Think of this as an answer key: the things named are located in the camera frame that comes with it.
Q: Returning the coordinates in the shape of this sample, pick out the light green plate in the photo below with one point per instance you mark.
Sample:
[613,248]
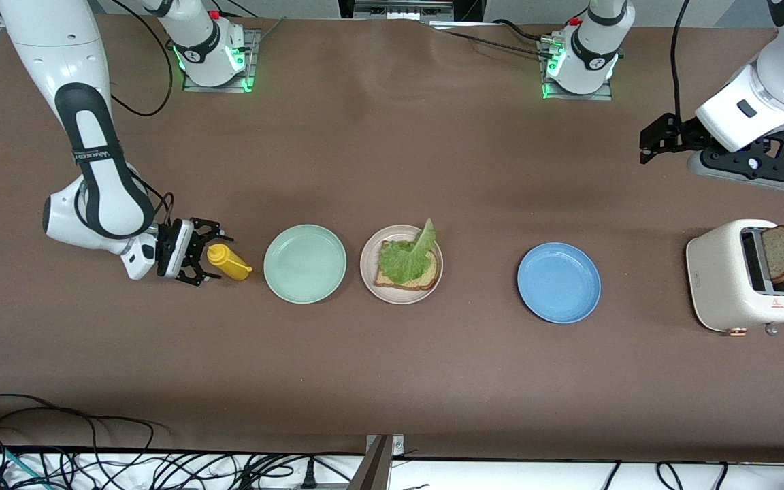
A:
[305,264]

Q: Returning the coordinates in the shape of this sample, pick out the grey electronics box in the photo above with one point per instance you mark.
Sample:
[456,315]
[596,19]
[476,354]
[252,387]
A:
[402,8]

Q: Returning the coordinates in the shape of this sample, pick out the blue plate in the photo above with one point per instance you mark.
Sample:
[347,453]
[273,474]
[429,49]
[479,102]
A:
[559,282]

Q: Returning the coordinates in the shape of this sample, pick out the green lettuce leaf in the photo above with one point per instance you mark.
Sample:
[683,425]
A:
[402,265]

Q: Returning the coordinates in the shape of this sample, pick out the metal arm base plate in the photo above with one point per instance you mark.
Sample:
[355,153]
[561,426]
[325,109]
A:
[579,96]
[218,88]

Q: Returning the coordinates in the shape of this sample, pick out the yellow mustard squeeze bottle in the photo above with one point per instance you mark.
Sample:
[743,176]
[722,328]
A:
[232,264]

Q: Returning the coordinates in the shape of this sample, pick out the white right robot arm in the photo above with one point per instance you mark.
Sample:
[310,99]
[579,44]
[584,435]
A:
[58,41]

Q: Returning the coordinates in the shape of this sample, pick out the grey metal camera post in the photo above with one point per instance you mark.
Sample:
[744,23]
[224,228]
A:
[377,469]

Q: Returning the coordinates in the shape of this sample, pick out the beige plate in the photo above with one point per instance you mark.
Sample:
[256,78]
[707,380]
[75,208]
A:
[367,265]

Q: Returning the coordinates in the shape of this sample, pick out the black power plug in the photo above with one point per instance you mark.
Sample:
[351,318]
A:
[308,480]

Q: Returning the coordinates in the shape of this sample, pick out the cream white toaster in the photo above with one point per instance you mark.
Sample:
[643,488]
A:
[719,286]

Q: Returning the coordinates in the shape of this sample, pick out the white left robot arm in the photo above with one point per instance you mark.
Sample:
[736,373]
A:
[593,61]

